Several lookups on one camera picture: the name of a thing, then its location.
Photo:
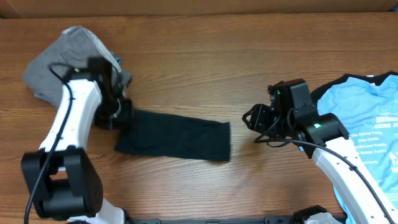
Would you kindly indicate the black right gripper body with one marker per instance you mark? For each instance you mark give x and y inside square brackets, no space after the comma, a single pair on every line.
[270,123]

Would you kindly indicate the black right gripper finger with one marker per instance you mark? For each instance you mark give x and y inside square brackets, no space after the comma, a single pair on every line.
[250,119]
[254,110]

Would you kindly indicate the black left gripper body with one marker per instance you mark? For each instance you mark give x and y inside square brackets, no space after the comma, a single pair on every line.
[114,113]

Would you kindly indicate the black t-shirt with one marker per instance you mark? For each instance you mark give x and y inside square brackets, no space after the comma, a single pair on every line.
[156,134]

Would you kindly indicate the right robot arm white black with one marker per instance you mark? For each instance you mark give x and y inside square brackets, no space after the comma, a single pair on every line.
[292,117]

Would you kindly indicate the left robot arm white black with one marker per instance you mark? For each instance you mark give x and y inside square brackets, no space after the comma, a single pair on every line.
[62,182]

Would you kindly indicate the folded grey shorts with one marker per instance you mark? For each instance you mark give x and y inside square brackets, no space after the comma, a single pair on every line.
[74,47]

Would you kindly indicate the light blue t-shirt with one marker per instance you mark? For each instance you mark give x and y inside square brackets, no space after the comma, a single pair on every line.
[369,113]

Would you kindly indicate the black garment under blue shirt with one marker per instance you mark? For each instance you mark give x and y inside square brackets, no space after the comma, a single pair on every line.
[378,79]

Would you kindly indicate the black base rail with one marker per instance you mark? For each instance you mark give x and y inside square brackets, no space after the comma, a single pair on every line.
[266,220]

